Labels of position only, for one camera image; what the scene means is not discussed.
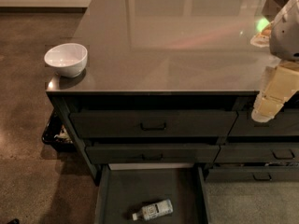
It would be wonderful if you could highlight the top right drawer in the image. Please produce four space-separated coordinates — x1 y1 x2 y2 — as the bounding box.
230 109 299 136

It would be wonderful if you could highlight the dark grey drawer cabinet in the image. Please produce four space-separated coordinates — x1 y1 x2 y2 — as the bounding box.
47 0 299 178

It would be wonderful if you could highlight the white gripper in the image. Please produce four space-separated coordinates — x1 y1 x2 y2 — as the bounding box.
250 23 299 123

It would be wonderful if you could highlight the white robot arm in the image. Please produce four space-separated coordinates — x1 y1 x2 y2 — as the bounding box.
250 0 299 123

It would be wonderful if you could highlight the bottom right drawer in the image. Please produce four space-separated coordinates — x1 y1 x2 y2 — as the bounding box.
206 166 299 182

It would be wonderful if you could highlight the middle left drawer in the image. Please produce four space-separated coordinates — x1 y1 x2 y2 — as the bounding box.
86 143 219 164

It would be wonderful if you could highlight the white ceramic bowl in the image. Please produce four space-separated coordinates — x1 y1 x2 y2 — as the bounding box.
44 43 88 77

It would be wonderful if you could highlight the clear plastic water bottle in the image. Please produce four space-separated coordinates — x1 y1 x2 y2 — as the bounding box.
132 199 173 221

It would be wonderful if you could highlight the open bottom left drawer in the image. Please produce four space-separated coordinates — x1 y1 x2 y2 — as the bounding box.
94 165 211 224

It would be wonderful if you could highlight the top left drawer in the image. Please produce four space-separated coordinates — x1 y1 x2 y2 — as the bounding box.
69 110 237 138

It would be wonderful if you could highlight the middle right drawer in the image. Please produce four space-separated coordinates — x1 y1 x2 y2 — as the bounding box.
215 143 299 163

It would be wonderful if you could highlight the black bin beside cabinet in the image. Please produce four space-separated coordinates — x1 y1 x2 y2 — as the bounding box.
41 111 77 152

